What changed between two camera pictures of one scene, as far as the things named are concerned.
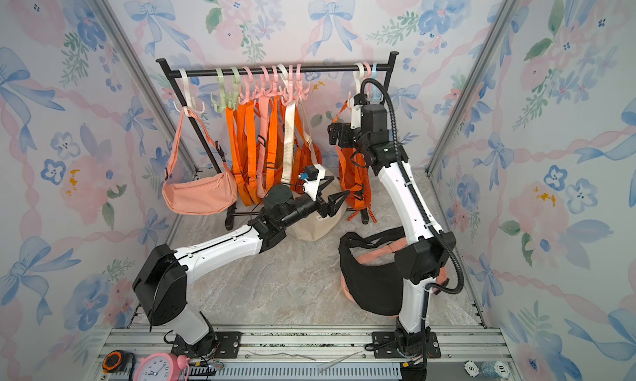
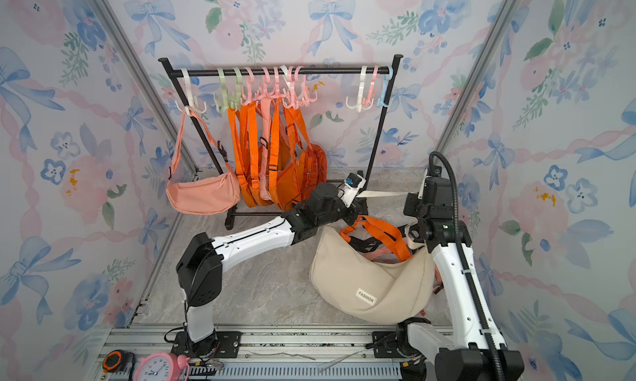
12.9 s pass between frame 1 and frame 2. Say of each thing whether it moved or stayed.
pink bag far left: stayed
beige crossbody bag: moved
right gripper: moved
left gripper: moved
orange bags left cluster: stayed
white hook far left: stayed
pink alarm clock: stayed
